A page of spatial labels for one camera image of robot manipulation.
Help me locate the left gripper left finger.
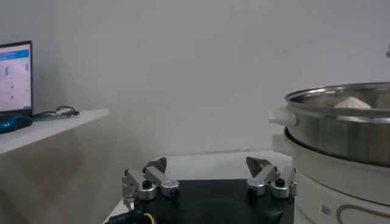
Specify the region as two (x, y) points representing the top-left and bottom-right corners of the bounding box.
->
(121, 156), (181, 211)

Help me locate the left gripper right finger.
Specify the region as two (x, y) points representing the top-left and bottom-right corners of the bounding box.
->
(246, 156), (299, 200)

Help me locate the white steamed baozi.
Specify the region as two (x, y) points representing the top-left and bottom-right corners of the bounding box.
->
(333, 96), (372, 110)

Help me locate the perforated steel steamer basket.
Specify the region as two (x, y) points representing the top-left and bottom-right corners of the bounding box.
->
(267, 81), (390, 167)

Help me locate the white electric cooking pot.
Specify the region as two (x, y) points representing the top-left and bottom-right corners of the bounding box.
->
(271, 133), (390, 224)

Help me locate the white side table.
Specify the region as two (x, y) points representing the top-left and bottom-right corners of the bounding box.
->
(0, 108), (110, 156)

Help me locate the blue computer mouse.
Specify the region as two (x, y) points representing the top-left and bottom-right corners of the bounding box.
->
(0, 114), (34, 135)

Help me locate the black looped cord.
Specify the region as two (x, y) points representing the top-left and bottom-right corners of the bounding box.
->
(54, 105), (80, 118)

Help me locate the green handled tool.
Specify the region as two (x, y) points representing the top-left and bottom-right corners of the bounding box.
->
(32, 111), (66, 122)

